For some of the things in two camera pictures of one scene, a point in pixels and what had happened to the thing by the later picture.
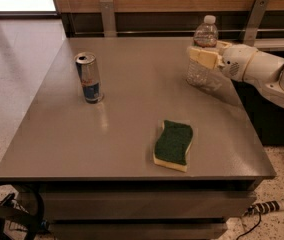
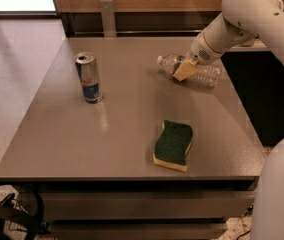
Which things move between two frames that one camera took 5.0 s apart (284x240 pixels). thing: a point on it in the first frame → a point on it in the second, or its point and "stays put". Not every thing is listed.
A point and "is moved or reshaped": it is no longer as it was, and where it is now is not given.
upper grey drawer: [146, 205] stays put
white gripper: [238, 63] → [201, 51]
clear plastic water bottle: [206, 35] is moved or reshaped
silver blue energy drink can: [90, 76] stays put
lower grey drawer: [135, 230] stays put
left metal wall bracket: [108, 15] stays put
